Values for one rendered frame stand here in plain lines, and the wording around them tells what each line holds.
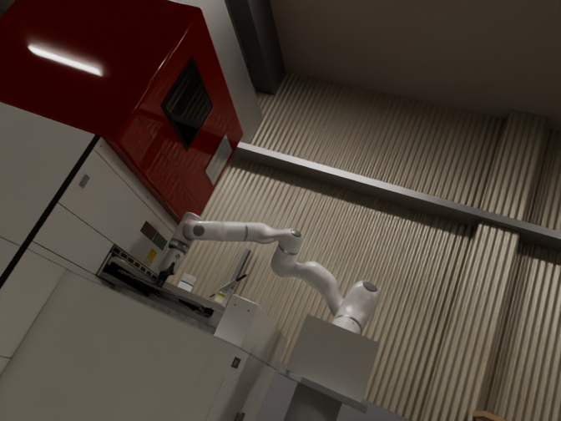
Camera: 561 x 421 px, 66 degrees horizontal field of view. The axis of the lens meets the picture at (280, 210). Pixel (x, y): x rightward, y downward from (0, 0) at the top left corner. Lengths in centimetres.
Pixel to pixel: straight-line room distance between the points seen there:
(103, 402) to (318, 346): 67
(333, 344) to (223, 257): 251
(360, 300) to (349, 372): 38
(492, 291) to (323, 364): 229
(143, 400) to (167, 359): 12
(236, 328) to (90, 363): 44
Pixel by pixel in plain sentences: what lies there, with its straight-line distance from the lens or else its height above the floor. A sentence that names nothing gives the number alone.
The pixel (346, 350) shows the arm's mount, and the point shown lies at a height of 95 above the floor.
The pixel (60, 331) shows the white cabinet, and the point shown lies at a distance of 154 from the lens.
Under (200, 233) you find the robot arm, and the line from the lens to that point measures 176.
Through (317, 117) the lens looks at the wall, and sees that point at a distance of 443.
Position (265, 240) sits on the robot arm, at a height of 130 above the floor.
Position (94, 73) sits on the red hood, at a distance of 168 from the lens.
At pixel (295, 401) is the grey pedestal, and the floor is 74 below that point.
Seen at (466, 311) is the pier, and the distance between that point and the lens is 353.
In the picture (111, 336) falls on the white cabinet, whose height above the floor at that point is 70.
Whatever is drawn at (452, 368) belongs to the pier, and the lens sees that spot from 344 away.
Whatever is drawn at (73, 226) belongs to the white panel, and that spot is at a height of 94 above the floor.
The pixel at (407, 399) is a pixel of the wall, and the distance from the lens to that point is 353.
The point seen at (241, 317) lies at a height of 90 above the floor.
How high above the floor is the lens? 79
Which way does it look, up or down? 19 degrees up
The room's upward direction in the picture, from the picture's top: 25 degrees clockwise
